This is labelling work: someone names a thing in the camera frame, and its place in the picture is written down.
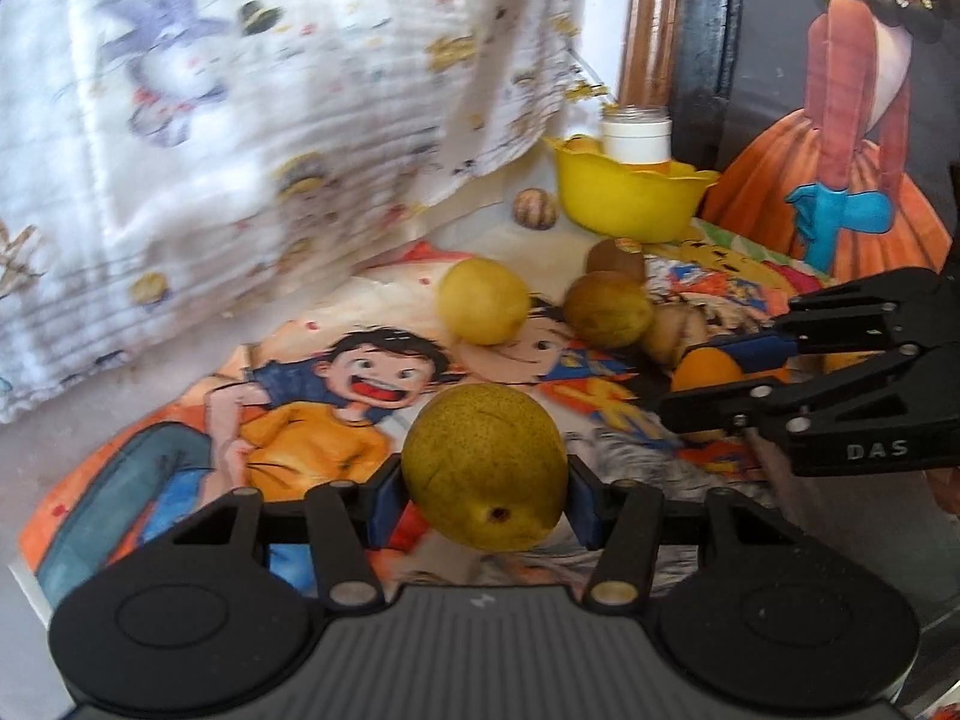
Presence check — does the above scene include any brown wooden frame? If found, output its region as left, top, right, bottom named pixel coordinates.
left=619, top=0, right=687, bottom=110

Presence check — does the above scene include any cartoon boy printed sheet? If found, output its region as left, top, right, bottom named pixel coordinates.
left=34, top=240, right=796, bottom=608

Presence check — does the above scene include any colourful cartoon drawing sheet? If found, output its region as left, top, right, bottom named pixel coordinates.
left=645, top=217, right=837, bottom=316

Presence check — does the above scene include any small orange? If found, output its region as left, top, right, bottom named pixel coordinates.
left=670, top=349, right=747, bottom=443

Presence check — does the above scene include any yellow lemon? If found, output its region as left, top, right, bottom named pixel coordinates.
left=437, top=257, right=532, bottom=346

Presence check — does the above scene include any brown kiwi with sticker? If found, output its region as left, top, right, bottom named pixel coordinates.
left=585, top=238, right=647, bottom=286

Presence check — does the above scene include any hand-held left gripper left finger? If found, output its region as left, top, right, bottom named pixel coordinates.
left=171, top=456, right=411, bottom=614

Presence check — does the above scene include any wall poster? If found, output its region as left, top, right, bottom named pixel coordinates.
left=701, top=0, right=960, bottom=286

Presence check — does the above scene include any white printed cloth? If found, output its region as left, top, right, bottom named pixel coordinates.
left=0, top=0, right=610, bottom=425

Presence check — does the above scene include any white plastic jar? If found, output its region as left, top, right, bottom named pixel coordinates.
left=600, top=105, right=674, bottom=166

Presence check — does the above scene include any yellow plastic bowl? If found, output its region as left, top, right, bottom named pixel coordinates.
left=544, top=136, right=721, bottom=237

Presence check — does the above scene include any large yellow-green pear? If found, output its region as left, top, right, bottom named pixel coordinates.
left=401, top=382, right=569, bottom=550

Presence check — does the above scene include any small brown kiwi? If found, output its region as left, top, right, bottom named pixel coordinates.
left=641, top=302, right=710, bottom=368

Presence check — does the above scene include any dark metal frame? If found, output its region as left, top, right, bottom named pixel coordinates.
left=667, top=0, right=745, bottom=166

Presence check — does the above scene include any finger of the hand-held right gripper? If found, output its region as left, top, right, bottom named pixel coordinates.
left=658, top=341, right=960, bottom=436
left=684, top=266, right=960, bottom=377

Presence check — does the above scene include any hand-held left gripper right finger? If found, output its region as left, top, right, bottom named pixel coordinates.
left=566, top=456, right=801, bottom=614

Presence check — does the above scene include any striped pepino melon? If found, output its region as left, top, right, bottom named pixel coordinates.
left=512, top=187, right=560, bottom=230

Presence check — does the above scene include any brownish green pear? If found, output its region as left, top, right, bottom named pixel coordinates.
left=562, top=270, right=655, bottom=348

